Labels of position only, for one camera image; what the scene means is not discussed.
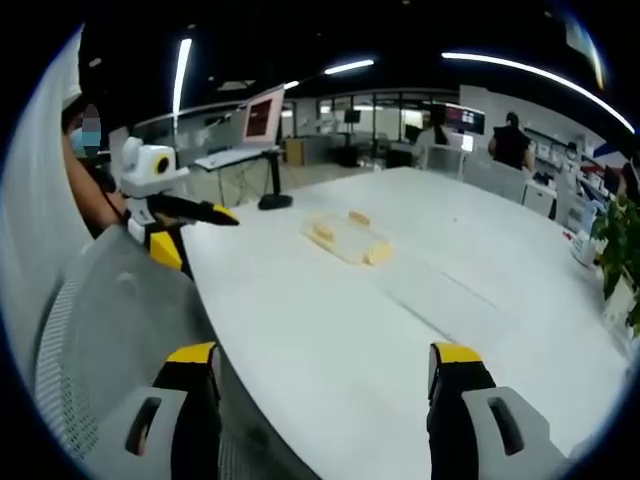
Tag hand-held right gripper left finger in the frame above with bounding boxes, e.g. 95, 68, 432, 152
82, 341, 224, 480

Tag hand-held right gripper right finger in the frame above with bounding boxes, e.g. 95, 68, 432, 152
426, 341, 571, 480

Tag white background desk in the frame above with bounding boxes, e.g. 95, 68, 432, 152
193, 146, 282, 172

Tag black monitor stand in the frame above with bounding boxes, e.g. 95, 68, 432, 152
256, 147, 295, 212

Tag grey mesh office chair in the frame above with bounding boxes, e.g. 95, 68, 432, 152
32, 222, 326, 480

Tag monitor with pink screen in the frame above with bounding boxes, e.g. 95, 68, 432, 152
241, 84, 287, 149

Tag person's white shirt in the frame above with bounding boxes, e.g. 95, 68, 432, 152
3, 29, 96, 321

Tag clear plastic tray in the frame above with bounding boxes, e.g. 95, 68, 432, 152
298, 209, 397, 270

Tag short ceiling light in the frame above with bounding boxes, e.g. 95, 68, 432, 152
323, 58, 376, 77

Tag green potted plant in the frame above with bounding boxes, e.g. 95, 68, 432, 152
590, 193, 640, 339

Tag grey chair back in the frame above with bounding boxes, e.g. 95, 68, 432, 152
423, 144, 466, 180
462, 159, 530, 205

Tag curved long ceiling light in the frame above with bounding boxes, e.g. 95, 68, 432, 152
440, 50, 637, 135

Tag wall screen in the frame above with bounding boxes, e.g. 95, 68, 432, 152
443, 104, 487, 136

